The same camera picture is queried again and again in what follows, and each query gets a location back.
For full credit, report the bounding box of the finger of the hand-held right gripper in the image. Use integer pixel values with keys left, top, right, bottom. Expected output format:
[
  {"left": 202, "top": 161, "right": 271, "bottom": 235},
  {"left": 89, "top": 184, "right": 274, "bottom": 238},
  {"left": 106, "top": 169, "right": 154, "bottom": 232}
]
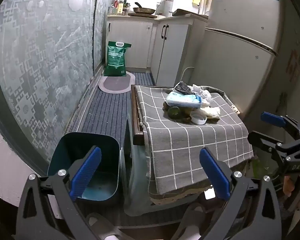
[
  {"left": 247, "top": 131, "right": 300, "bottom": 181},
  {"left": 261, "top": 112, "right": 300, "bottom": 141}
]

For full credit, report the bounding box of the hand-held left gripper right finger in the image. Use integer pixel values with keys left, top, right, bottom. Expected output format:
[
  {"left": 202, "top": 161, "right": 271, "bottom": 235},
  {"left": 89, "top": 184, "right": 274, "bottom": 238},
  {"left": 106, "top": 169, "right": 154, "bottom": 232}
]
[{"left": 199, "top": 147, "right": 283, "bottom": 240}]

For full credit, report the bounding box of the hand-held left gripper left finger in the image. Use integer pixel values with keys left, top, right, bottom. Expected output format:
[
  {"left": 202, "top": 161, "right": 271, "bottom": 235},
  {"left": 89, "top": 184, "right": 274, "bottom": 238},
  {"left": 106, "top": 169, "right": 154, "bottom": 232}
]
[{"left": 16, "top": 146, "right": 103, "bottom": 240}]

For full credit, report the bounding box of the teal plastic bin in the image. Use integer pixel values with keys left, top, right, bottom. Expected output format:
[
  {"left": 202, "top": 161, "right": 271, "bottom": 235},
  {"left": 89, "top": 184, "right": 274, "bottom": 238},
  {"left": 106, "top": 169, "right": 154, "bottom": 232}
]
[{"left": 47, "top": 132, "right": 121, "bottom": 203}]

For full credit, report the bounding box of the white tissue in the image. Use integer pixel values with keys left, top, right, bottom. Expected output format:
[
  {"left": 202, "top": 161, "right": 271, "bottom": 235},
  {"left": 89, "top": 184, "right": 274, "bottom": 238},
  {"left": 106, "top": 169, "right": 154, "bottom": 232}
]
[
  {"left": 199, "top": 106, "right": 221, "bottom": 120},
  {"left": 189, "top": 84, "right": 213, "bottom": 107}
]

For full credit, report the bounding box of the person's right hand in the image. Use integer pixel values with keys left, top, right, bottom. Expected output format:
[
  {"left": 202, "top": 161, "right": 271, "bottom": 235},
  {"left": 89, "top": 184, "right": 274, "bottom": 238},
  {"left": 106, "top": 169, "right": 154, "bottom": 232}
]
[{"left": 283, "top": 175, "right": 300, "bottom": 198}]

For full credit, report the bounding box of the grey checked tablecloth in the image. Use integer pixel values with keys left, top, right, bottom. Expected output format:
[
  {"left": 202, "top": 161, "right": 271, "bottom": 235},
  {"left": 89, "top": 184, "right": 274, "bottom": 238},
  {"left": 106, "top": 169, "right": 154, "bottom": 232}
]
[{"left": 134, "top": 84, "right": 254, "bottom": 195}]

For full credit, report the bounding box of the grey slipper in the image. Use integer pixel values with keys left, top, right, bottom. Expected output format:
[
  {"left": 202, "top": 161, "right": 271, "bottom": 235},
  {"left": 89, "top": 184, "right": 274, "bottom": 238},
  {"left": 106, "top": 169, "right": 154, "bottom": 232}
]
[
  {"left": 86, "top": 212, "right": 130, "bottom": 240},
  {"left": 170, "top": 204, "right": 215, "bottom": 240}
]

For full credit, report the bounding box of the white round lid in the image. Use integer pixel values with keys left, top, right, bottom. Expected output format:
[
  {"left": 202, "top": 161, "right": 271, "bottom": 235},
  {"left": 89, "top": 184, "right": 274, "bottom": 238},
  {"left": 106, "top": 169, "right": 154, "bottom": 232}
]
[{"left": 189, "top": 112, "right": 207, "bottom": 125}]

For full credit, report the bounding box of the striped grey floor runner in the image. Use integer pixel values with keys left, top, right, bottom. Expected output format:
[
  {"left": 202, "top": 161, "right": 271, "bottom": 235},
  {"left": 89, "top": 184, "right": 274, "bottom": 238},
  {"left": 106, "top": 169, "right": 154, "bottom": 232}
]
[{"left": 65, "top": 71, "right": 190, "bottom": 228}]

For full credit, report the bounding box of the dark green round fruit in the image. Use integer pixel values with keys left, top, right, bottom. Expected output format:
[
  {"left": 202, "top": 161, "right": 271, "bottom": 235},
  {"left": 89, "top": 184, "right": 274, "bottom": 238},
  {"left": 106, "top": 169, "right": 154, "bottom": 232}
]
[{"left": 167, "top": 106, "right": 182, "bottom": 119}]

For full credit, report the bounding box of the blue white tissue packet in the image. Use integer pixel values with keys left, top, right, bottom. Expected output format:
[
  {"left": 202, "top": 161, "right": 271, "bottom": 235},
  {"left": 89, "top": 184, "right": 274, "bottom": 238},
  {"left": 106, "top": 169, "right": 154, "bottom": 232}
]
[{"left": 166, "top": 91, "right": 203, "bottom": 108}]

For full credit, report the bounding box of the silver refrigerator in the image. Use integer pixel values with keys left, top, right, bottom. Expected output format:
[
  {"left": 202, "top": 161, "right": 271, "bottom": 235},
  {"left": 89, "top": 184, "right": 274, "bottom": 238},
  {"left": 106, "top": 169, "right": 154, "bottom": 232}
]
[{"left": 190, "top": 0, "right": 287, "bottom": 117}]

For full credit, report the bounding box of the black snack packet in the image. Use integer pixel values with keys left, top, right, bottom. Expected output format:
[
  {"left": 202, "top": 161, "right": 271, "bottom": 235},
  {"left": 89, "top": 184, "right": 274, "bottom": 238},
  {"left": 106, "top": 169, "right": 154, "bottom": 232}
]
[{"left": 173, "top": 81, "right": 192, "bottom": 96}]

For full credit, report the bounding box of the oval grey floor mat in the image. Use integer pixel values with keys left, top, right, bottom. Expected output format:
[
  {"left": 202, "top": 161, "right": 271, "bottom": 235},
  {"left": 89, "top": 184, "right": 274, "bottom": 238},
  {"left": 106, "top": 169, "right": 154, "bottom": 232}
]
[{"left": 98, "top": 72, "right": 136, "bottom": 95}]

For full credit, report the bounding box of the frosted patterned glass door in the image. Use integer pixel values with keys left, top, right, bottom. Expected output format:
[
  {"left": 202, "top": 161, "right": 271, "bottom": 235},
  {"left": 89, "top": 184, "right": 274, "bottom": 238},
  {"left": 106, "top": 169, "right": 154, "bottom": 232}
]
[
  {"left": 94, "top": 0, "right": 115, "bottom": 68},
  {"left": 0, "top": 0, "right": 100, "bottom": 175}
]

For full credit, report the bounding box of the green rice bag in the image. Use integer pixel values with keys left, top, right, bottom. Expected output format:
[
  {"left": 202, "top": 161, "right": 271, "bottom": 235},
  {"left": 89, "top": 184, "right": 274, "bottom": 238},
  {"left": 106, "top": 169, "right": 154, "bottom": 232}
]
[{"left": 104, "top": 41, "right": 132, "bottom": 77}]

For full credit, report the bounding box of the white kitchen cabinet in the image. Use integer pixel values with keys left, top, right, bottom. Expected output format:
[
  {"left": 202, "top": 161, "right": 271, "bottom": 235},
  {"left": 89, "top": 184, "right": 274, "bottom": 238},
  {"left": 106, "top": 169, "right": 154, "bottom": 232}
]
[
  {"left": 151, "top": 14, "right": 209, "bottom": 88},
  {"left": 105, "top": 15, "right": 160, "bottom": 69}
]

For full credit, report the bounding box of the dark cutting board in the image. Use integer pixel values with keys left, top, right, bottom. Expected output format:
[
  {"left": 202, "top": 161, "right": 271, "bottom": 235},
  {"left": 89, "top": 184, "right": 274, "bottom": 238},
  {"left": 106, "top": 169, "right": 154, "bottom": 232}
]
[{"left": 172, "top": 9, "right": 209, "bottom": 19}]

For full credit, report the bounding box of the round wooden board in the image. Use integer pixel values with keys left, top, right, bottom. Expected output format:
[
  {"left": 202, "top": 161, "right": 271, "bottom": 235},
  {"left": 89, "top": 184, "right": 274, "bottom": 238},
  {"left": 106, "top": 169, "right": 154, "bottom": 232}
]
[{"left": 127, "top": 13, "right": 158, "bottom": 19}]

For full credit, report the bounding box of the black frying pan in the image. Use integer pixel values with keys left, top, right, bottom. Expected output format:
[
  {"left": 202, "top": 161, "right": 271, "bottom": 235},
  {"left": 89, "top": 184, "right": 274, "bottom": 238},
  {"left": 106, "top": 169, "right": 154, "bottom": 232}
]
[{"left": 132, "top": 2, "right": 157, "bottom": 15}]

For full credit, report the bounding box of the row of seasoning bottles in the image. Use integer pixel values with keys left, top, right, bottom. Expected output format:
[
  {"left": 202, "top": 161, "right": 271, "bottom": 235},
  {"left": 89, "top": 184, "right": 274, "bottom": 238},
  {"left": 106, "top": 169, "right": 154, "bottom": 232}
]
[{"left": 109, "top": 0, "right": 132, "bottom": 15}]

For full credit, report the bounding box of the white power cable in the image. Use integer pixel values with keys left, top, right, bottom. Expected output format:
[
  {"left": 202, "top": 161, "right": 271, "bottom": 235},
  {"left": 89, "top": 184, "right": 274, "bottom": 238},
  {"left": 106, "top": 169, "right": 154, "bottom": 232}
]
[{"left": 181, "top": 66, "right": 194, "bottom": 82}]

